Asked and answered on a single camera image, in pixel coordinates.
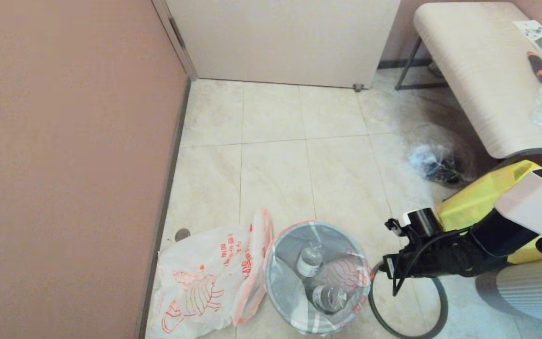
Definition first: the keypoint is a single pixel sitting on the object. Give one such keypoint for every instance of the round grey floor plug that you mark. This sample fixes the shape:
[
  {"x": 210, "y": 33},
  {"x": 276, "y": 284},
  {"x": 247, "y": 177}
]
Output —
[{"x": 182, "y": 234}]

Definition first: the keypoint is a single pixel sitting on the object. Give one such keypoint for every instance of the clear plastic bag dark contents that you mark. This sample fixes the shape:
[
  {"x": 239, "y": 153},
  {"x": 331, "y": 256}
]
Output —
[{"x": 433, "y": 160}]

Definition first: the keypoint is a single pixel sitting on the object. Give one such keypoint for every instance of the small metal door stopper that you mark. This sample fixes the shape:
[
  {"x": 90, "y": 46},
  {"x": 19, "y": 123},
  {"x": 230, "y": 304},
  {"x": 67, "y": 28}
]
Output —
[{"x": 358, "y": 87}]

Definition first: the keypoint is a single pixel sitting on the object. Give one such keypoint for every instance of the grey door frame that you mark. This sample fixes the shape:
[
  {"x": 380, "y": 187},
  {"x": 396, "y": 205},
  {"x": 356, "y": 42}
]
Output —
[{"x": 177, "y": 35}]

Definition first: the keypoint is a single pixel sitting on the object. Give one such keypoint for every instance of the orange black hand tool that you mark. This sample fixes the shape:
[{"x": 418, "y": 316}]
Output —
[{"x": 540, "y": 70}]

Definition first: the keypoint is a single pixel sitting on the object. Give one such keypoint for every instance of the white red-print plastic bag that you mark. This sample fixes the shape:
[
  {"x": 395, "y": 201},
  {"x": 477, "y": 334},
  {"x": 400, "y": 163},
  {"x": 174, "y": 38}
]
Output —
[{"x": 195, "y": 263}]

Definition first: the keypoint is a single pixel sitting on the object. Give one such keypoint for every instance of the used white red plastic bag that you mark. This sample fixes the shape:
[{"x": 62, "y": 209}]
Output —
[{"x": 346, "y": 273}]

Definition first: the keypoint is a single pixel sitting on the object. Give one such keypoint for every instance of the white wood bench metal legs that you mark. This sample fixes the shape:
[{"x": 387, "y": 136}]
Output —
[{"x": 478, "y": 70}]

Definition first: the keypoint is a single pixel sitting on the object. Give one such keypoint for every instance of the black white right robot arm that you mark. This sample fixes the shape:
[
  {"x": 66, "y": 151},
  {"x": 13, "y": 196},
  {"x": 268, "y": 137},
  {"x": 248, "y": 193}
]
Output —
[{"x": 534, "y": 207}]

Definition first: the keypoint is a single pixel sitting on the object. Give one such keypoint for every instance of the white door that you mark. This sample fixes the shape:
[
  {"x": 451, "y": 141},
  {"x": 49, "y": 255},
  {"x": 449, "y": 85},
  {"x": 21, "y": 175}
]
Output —
[{"x": 275, "y": 37}]

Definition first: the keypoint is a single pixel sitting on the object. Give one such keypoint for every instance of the black round trash bin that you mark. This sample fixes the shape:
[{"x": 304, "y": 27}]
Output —
[{"x": 290, "y": 263}]

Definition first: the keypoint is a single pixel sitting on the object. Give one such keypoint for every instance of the clear plastic bottle white label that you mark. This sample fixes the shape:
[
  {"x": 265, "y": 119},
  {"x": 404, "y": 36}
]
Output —
[
  {"x": 330, "y": 299},
  {"x": 309, "y": 262}
]

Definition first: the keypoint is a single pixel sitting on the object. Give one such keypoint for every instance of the black white printed paper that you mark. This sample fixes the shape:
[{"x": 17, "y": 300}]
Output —
[{"x": 541, "y": 35}]

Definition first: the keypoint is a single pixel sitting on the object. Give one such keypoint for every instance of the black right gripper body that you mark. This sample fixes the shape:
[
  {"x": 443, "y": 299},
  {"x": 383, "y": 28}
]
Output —
[{"x": 421, "y": 261}]

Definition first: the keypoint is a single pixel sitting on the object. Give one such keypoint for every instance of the yellow fabric bag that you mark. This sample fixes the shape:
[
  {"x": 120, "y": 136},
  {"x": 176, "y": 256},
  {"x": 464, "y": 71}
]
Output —
[{"x": 473, "y": 202}]

